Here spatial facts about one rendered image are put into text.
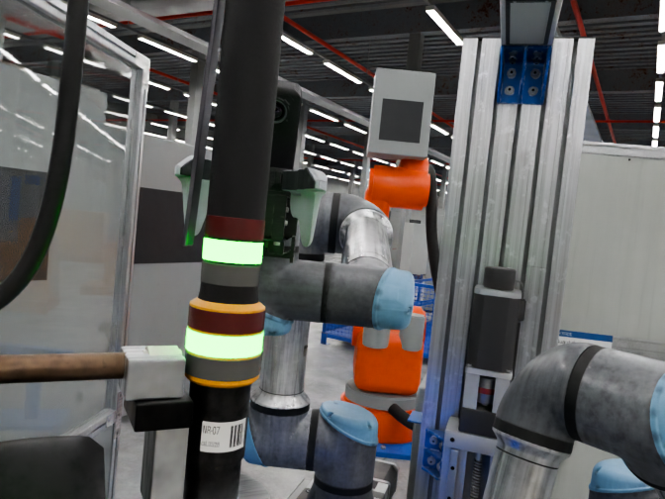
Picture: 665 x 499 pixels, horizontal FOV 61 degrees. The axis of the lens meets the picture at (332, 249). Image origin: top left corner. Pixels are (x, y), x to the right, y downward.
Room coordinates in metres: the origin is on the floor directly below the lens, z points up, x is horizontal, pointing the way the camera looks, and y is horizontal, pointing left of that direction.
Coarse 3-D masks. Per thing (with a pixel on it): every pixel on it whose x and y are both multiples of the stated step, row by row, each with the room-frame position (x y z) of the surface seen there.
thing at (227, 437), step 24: (192, 384) 0.31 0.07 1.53; (216, 408) 0.31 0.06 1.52; (240, 408) 0.31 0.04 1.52; (192, 432) 0.31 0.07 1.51; (216, 432) 0.31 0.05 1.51; (240, 432) 0.31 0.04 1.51; (192, 456) 0.31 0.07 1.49; (216, 456) 0.31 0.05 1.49; (240, 456) 0.32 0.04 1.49; (192, 480) 0.31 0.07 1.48; (216, 480) 0.31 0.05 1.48
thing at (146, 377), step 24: (144, 360) 0.29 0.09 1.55; (168, 360) 0.29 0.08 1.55; (120, 384) 0.30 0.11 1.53; (144, 384) 0.29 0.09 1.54; (168, 384) 0.29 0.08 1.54; (144, 408) 0.28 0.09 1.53; (168, 408) 0.29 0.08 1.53; (192, 408) 0.30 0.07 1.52; (144, 432) 0.32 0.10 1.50; (168, 432) 0.30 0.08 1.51; (144, 456) 0.31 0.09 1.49; (168, 456) 0.30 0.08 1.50; (144, 480) 0.31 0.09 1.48; (168, 480) 0.30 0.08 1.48; (240, 480) 0.34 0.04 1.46
